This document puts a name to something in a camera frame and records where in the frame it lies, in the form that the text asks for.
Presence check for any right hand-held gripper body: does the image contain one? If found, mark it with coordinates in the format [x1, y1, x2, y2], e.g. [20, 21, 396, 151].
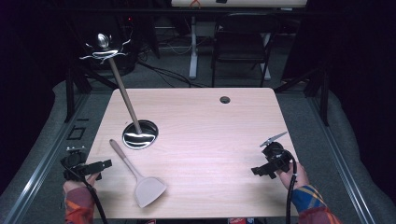
[260, 131, 296, 175]

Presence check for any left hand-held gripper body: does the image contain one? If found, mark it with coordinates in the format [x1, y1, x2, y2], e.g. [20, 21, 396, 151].
[60, 146, 94, 182]

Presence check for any beige silicone spatula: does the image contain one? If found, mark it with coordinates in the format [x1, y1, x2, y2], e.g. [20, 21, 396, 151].
[108, 138, 167, 209]

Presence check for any chrome utensil stand wooden pole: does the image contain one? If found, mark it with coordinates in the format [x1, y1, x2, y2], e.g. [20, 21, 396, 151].
[78, 32, 160, 150]

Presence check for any person's left hand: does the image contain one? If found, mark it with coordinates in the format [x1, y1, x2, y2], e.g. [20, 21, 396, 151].
[63, 172, 101, 194]

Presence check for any person's right hand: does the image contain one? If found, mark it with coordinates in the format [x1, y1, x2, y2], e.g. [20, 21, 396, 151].
[276, 160, 311, 190]

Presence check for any black metal stand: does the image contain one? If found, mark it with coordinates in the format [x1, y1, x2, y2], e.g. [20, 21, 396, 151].
[274, 66, 331, 127]
[64, 65, 118, 124]

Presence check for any black folding chair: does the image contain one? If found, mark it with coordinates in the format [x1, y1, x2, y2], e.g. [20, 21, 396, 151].
[210, 12, 276, 89]

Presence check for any white desk with white leg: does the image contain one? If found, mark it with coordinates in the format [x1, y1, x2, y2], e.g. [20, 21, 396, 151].
[170, 0, 308, 80]

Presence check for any left hand-held gripper black cable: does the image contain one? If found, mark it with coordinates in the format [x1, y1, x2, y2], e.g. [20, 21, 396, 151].
[63, 166, 109, 224]

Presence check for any hand-held gripper black cable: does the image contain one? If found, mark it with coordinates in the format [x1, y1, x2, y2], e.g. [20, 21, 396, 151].
[285, 150, 299, 224]
[63, 166, 109, 224]

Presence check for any right hand-held gripper black cable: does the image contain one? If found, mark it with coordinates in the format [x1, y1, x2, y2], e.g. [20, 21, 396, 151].
[285, 150, 299, 224]

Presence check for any aluminium floor rail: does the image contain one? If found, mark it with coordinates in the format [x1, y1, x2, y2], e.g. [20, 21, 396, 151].
[1, 92, 92, 224]
[306, 95, 378, 224]

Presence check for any black floor cable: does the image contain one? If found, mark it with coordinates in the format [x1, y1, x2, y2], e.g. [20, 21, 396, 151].
[136, 60, 208, 89]

